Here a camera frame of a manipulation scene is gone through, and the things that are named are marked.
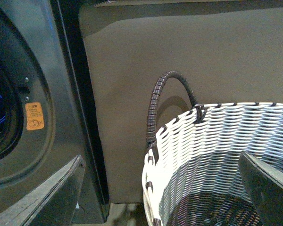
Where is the right gripper camera black right finger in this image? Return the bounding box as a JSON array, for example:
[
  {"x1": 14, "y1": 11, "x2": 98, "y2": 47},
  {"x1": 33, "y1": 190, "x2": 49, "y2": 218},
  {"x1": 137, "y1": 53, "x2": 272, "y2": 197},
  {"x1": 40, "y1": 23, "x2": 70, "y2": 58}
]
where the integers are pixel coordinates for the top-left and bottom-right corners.
[{"x1": 239, "y1": 151, "x2": 283, "y2": 226}]

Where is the white woven laundry basket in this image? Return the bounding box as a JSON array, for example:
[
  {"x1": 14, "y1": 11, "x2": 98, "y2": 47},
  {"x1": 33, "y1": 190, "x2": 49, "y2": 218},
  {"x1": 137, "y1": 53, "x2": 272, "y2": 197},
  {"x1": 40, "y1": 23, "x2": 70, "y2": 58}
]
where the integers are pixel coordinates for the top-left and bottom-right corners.
[{"x1": 142, "y1": 103, "x2": 283, "y2": 226}]

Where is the grey front-load washing machine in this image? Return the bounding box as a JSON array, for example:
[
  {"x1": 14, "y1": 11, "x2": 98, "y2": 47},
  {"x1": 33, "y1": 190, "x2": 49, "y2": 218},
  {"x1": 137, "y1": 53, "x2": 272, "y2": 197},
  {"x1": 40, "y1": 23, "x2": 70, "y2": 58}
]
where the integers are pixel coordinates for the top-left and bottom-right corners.
[{"x1": 0, "y1": 0, "x2": 109, "y2": 225}]

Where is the right gripper camera black left finger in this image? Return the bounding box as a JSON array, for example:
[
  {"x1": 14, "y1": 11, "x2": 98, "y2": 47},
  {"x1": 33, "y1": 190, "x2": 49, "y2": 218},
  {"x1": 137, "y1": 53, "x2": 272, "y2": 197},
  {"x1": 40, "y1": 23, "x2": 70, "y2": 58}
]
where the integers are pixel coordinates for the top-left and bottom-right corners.
[{"x1": 0, "y1": 155, "x2": 85, "y2": 226}]

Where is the dark brown basket handle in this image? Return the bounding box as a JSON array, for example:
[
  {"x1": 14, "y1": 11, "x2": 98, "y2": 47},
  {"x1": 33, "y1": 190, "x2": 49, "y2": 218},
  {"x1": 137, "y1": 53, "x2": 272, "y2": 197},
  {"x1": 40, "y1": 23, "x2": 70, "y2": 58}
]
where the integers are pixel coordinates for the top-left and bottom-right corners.
[{"x1": 146, "y1": 71, "x2": 207, "y2": 164}]

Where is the orange warning sticker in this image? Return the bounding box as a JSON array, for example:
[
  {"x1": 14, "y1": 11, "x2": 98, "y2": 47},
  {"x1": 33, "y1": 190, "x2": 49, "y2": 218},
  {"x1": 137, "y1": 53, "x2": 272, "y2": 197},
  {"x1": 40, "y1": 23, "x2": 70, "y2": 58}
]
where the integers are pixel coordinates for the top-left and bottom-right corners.
[{"x1": 25, "y1": 102, "x2": 44, "y2": 131}]

